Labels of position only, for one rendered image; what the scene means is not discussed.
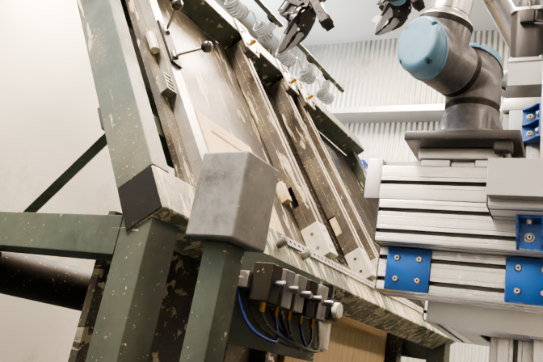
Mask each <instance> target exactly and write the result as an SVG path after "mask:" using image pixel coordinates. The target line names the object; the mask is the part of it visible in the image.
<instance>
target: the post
mask: <svg viewBox="0 0 543 362"><path fill-rule="evenodd" d="M243 255H244V249H243V248H241V247H239V246H236V245H234V244H232V243H230V242H217V241H206V242H205V244H204V251H203V254H202V259H201V263H200V270H199V273H198V277H197V281H196V288H195V292H194V296H193V300H192V307H191V311H190V314H189V319H188V322H187V329H186V333H185V337H184V341H183V348H182V351H181V356H180V360H179V362H223V359H224V354H225V347H226V342H227V338H228V333H229V326H230V322H231V317H232V313H233V308H234V301H235V297H236V292H237V287H238V280H239V276H240V271H241V267H242V259H243Z"/></svg>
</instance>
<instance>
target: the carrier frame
mask: <svg viewBox="0 0 543 362"><path fill-rule="evenodd" d="M178 232H179V228H178V227H176V226H174V225H171V224H169V223H167V222H165V221H162V220H159V219H157V218H156V217H150V218H148V219H147V220H145V221H143V222H142V223H141V224H140V225H138V226H137V227H135V228H134V229H132V230H131V231H129V232H127V231H126V229H125V224H124V218H123V213H119V212H117V211H109V213H108V215H103V214H76V213H22V212H0V293H1V294H5V295H9V296H13V297H19V298H23V299H28V300H31V301H38V302H42V303H45V304H50V305H56V306H60V307H64V308H68V309H75V310H78V311H82V312H81V316H80V318H79V322H78V327H77V330H76V333H75V336H74V341H73V345H72V348H71V351H70V354H69V359H68V362H179V360H180V356H181V351H182V348H183V341H184V337H185V333H186V329H187V322H188V319H189V314H190V311H191V307H192V300H193V296H194V292H195V288H196V281H197V277H198V273H199V270H200V263H201V261H199V260H197V259H193V258H191V257H189V256H186V255H183V254H180V253H179V252H176V251H174V248H175V242H176V238H177V235H178ZM36 255H48V256H57V257H66V258H76V259H93V260H95V265H94V268H93V272H91V271H87V270H83V269H81V268H77V267H72V266H70V265H67V264H63V263H58V262H56V261H52V260H50V259H45V258H42V257H39V256H36ZM450 347H451V346H450V345H449V344H447V343H444V344H442V345H440V346H438V347H436V348H434V349H430V348H428V347H424V346H422V345H419V344H417V343H413V342H411V341H409V340H407V339H403V338H401V337H398V336H396V335H392V334H390V333H388V332H387V335H386V342H385V356H384V362H401V356H405V357H410V358H415V359H421V360H426V362H449V357H450ZM279 359H280V355H278V354H274V353H270V352H266V351H260V350H255V349H252V348H248V347H241V346H238V345H233V344H229V343H227V344H226V347H225V354H224V359H223V362H279Z"/></svg>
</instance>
